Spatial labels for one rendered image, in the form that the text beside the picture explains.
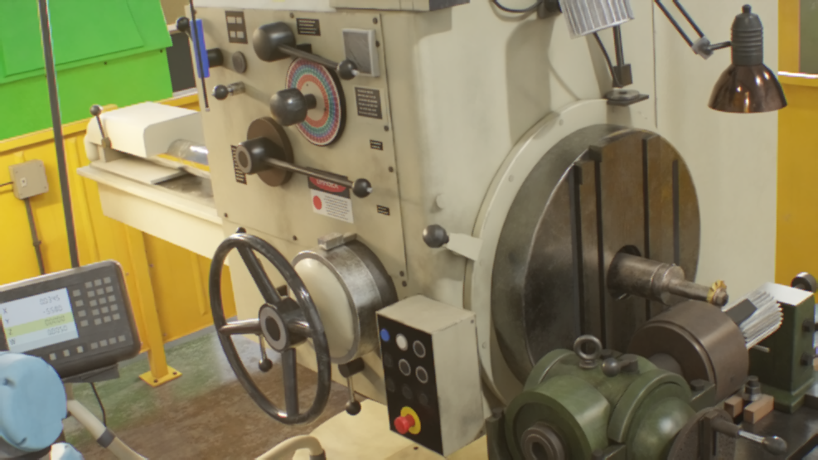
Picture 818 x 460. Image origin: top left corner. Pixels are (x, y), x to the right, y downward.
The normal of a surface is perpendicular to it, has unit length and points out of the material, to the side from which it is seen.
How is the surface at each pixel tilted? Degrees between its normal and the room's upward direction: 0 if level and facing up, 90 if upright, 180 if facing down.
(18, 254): 90
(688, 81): 90
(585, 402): 32
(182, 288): 90
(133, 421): 0
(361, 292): 62
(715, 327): 36
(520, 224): 54
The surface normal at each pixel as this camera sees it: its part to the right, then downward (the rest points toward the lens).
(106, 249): 0.66, 0.18
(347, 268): 0.31, -0.65
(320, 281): -0.56, -0.15
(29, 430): 0.92, -0.11
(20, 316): 0.39, -0.07
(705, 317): 0.15, -0.81
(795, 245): -0.75, 0.29
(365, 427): -0.10, -0.94
